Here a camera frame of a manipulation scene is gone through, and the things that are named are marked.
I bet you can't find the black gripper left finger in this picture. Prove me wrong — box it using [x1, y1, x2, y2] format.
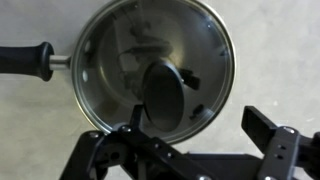
[59, 103, 214, 180]

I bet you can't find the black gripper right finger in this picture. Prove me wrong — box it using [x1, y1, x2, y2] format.
[240, 105, 320, 180]

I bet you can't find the glass lid with black knob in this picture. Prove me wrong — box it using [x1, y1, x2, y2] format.
[70, 0, 237, 145]

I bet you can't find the black-handled steel saucepan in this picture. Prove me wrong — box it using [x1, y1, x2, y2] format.
[0, 0, 237, 145]

